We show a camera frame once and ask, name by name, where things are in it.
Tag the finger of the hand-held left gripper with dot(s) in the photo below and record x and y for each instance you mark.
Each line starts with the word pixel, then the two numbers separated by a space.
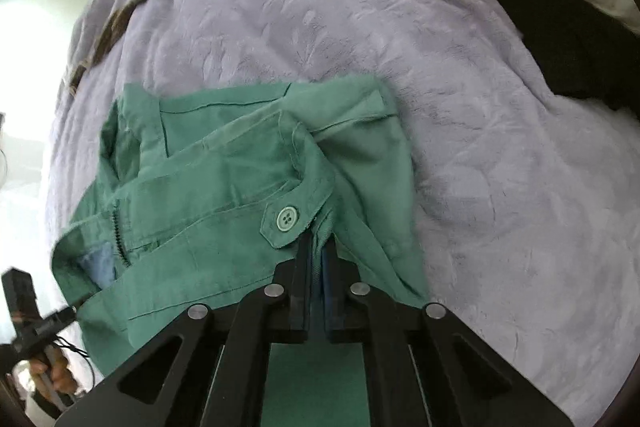
pixel 62 316

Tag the green work jacket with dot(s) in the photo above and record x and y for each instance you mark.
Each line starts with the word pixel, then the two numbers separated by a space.
pixel 240 187

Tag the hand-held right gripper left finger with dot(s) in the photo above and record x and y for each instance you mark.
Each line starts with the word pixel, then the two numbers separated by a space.
pixel 295 307

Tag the person's left hand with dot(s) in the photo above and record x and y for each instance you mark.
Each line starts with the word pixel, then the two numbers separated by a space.
pixel 57 372

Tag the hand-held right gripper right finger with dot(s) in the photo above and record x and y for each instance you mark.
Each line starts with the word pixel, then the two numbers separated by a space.
pixel 328 269

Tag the black garment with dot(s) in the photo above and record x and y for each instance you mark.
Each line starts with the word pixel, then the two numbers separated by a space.
pixel 565 37

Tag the purple plush blanket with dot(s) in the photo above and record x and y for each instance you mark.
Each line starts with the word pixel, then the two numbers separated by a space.
pixel 400 82

